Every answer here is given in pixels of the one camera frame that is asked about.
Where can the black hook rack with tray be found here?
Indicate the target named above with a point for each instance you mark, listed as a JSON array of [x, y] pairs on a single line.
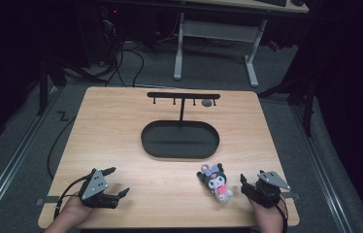
[[180, 136]]

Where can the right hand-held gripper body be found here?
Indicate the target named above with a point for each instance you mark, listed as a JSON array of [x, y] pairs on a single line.
[[267, 188]]

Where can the person's left hand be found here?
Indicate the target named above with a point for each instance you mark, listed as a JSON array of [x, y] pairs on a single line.
[[74, 210]]

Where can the white frame desk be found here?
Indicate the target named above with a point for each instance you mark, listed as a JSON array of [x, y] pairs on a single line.
[[221, 29]]

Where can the black keyboard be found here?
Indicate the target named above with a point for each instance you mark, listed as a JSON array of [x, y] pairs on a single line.
[[271, 2]]

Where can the person's right hand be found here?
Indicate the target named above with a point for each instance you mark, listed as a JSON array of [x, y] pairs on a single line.
[[267, 215]]

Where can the black metal stand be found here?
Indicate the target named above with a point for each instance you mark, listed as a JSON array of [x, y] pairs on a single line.
[[50, 81], [299, 93]]

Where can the grey table grommet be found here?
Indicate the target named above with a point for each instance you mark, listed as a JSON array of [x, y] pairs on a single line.
[[206, 103]]

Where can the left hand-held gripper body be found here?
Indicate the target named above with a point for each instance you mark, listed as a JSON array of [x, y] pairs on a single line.
[[96, 191]]

